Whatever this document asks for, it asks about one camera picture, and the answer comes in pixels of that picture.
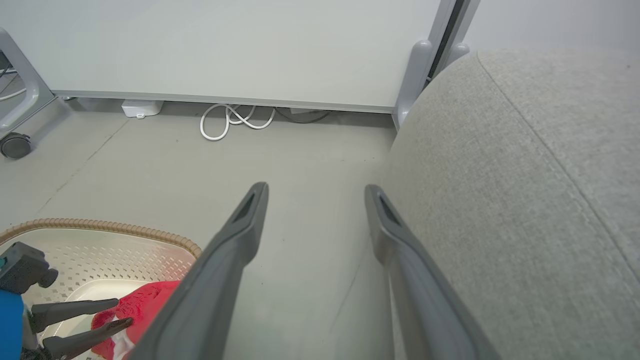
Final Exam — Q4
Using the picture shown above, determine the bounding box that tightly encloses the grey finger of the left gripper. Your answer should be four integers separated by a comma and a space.
42, 317, 135, 360
29, 298, 120, 333

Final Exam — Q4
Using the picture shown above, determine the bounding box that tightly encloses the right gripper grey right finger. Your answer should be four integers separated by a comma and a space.
364, 183, 502, 360

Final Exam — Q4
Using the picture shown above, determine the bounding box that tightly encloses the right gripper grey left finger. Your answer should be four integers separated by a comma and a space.
127, 181, 270, 360

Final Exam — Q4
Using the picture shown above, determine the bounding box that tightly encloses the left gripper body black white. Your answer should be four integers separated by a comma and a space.
20, 330, 51, 360

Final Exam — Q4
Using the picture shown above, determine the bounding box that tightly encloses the red cloth garment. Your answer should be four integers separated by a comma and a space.
90, 280, 182, 360

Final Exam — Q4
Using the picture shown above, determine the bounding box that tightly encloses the grey fabric sofa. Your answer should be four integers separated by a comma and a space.
382, 47, 640, 360

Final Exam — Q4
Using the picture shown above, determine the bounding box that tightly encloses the beige plastic laundry basket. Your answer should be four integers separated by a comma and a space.
0, 217, 204, 360

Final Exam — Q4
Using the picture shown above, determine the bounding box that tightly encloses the black caster wheel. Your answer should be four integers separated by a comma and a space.
0, 132, 33, 160

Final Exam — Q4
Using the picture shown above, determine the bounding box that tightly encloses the white power adapter box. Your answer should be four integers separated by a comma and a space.
121, 99, 165, 120

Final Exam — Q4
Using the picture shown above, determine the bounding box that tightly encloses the grey partition foot with caster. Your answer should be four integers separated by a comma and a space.
0, 27, 57, 142

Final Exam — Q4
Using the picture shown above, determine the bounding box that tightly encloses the wide white partition panel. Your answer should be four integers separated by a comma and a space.
0, 0, 459, 115

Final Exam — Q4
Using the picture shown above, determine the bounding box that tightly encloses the small grey partition foot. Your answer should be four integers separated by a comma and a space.
439, 42, 471, 77

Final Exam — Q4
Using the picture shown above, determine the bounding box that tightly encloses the narrow white partition panel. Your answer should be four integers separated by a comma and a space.
461, 0, 640, 55

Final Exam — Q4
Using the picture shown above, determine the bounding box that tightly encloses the coiled white cable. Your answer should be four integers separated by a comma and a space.
199, 103, 277, 142

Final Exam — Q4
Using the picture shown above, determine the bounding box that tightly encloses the black cable under partition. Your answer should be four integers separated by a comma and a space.
274, 106, 332, 125

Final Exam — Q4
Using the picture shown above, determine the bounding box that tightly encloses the thin black floor cable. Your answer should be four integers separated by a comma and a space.
0, 66, 19, 96

